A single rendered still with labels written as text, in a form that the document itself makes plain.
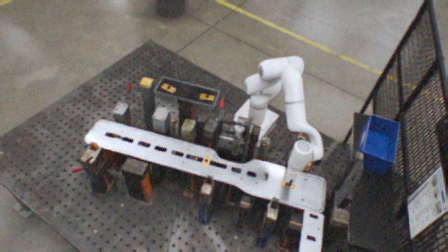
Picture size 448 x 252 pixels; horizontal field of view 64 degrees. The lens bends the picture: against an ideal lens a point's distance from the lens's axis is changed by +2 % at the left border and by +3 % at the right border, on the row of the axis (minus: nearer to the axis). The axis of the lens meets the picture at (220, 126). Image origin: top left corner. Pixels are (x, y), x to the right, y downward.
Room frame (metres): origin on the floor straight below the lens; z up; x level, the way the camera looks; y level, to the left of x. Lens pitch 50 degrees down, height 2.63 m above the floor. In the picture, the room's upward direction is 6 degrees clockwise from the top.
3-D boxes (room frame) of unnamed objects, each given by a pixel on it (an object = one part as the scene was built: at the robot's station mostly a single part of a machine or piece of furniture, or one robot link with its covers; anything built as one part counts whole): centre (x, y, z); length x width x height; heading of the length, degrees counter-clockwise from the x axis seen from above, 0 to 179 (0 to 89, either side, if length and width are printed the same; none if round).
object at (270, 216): (0.81, -0.30, 0.87); 0.12 x 0.09 x 0.35; 169
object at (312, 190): (1.09, 0.08, 1.00); 1.38 x 0.22 x 0.02; 79
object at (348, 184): (0.94, -0.66, 1.17); 0.12 x 0.01 x 0.34; 169
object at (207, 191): (0.91, 0.03, 0.87); 0.12 x 0.09 x 0.35; 169
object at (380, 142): (1.28, -0.90, 1.10); 0.30 x 0.17 x 0.13; 161
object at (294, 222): (0.81, -0.44, 0.84); 0.11 x 0.10 x 0.28; 169
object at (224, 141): (1.28, -0.08, 0.94); 0.18 x 0.13 x 0.49; 79
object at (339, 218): (0.82, -0.64, 0.88); 0.08 x 0.08 x 0.36; 79
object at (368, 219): (1.12, -0.87, 1.02); 0.90 x 0.22 x 0.03; 169
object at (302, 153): (1.01, -0.40, 1.28); 0.09 x 0.08 x 0.13; 110
